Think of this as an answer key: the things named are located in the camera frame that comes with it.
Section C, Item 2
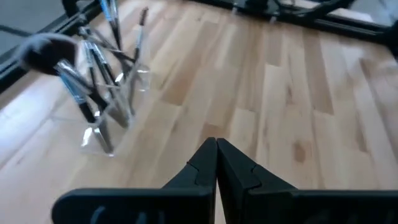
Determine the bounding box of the black metal frame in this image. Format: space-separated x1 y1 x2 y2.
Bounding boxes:
0 0 398 94

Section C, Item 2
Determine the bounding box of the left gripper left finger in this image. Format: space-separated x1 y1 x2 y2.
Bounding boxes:
51 137 218 224

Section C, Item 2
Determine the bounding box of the black cable clamp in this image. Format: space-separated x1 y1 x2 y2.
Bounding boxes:
61 0 80 18

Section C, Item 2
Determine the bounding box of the clear acrylic organizer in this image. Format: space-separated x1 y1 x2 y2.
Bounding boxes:
51 30 152 156

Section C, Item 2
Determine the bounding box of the thin black makeup brush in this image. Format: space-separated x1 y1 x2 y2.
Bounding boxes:
99 0 124 52
90 42 130 127
83 40 108 113
129 6 149 114
77 26 136 63

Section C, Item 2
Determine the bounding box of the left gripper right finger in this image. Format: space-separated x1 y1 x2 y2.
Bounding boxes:
216 138 398 224

